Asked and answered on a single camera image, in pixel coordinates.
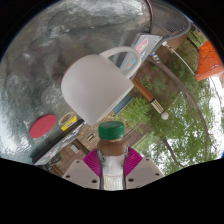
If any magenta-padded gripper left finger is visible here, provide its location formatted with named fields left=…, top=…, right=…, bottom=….
left=62, top=148, right=103, bottom=190

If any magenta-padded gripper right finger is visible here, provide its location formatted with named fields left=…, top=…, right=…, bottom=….
left=123, top=146, right=165, bottom=190

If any green-capped coffee drink bottle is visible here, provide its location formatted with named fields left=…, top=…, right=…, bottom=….
left=95, top=120, right=130, bottom=192

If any yellow sticker card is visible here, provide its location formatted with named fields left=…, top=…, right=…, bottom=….
left=60, top=115, right=79, bottom=132

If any beige tape roll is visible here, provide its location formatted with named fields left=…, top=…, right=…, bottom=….
left=58, top=111, right=76, bottom=126

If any flat round red coaster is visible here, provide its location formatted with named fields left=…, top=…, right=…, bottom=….
left=29, top=114, right=58, bottom=139

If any leaning thin-trunked tree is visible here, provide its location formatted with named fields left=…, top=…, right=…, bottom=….
left=146, top=56, right=221, bottom=161

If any white ceramic mug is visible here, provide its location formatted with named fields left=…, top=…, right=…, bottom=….
left=60, top=46, right=143, bottom=127

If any blue and yellow striped cone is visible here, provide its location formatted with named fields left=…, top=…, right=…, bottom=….
left=150, top=51, right=162, bottom=64

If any orange patio umbrella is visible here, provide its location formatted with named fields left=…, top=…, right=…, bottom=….
left=194, top=40, right=224, bottom=82

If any stone brick fountain wall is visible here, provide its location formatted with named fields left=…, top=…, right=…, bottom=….
left=79, top=122, right=102, bottom=152

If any wooden globe lamp post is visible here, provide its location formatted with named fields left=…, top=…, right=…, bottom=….
left=131, top=77, right=170, bottom=121

